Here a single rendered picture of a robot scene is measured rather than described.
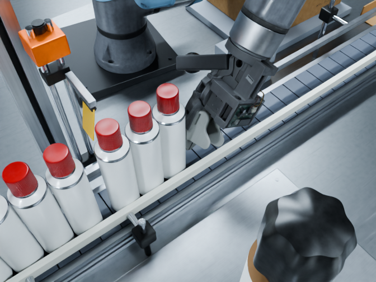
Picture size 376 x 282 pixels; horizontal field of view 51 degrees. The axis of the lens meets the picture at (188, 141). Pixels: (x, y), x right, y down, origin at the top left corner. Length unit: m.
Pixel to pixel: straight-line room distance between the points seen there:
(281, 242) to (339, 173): 0.50
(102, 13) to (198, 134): 0.37
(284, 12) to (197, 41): 0.53
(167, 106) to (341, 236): 0.31
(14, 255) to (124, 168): 0.19
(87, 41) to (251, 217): 0.63
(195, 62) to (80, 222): 0.31
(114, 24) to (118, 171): 0.41
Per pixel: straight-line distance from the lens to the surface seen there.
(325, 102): 0.89
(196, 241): 0.66
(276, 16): 0.56
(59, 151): 0.52
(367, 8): 1.24
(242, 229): 0.67
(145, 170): 0.62
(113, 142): 0.53
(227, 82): 0.61
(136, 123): 0.55
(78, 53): 1.02
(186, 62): 0.67
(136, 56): 0.93
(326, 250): 0.35
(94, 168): 0.65
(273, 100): 0.86
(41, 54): 0.50
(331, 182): 0.82
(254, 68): 0.58
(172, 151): 0.64
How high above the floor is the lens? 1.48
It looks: 52 degrees down
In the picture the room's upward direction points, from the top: straight up
